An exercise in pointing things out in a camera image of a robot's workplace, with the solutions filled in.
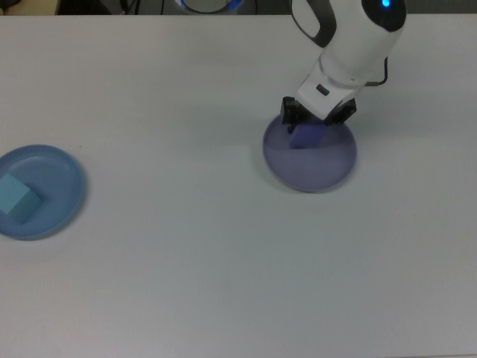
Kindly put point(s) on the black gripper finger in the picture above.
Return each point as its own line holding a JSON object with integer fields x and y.
{"x": 341, "y": 115}
{"x": 292, "y": 112}

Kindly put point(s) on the purple cube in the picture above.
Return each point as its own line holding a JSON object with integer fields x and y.
{"x": 307, "y": 136}

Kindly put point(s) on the light blue cube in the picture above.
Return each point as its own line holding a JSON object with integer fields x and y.
{"x": 16, "y": 199}

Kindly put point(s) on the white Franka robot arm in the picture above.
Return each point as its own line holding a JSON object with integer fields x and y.
{"x": 354, "y": 48}

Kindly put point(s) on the purple plate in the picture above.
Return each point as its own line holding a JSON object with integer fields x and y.
{"x": 309, "y": 168}

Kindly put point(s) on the blue plate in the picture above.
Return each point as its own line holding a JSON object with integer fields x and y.
{"x": 56, "y": 171}

